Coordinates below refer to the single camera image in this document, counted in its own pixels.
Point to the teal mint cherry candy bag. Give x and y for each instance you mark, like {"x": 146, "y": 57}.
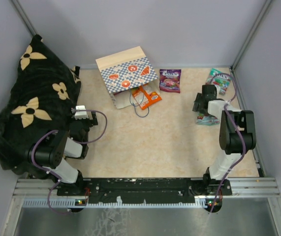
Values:
{"x": 204, "y": 119}

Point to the orange Fox's candy bag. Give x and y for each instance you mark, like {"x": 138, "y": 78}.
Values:
{"x": 145, "y": 96}

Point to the purple candy bag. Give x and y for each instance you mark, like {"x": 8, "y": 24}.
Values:
{"x": 169, "y": 80}

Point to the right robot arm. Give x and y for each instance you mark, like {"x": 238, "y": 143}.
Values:
{"x": 237, "y": 134}

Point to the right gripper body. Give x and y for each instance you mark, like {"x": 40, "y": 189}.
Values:
{"x": 199, "y": 99}

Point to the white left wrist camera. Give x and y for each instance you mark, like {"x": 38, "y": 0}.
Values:
{"x": 80, "y": 112}

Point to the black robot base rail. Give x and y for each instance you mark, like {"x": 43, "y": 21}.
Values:
{"x": 144, "y": 190}

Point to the checkered paper bag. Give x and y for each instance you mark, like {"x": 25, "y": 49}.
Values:
{"x": 124, "y": 71}

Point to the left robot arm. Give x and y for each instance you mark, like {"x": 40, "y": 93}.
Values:
{"x": 49, "y": 150}

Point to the black floral pillow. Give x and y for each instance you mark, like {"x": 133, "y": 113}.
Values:
{"x": 45, "y": 91}

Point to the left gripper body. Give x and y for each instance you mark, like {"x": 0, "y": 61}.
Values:
{"x": 87, "y": 123}

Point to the teal Fox's mint candy bag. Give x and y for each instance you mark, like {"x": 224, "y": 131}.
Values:
{"x": 219, "y": 79}

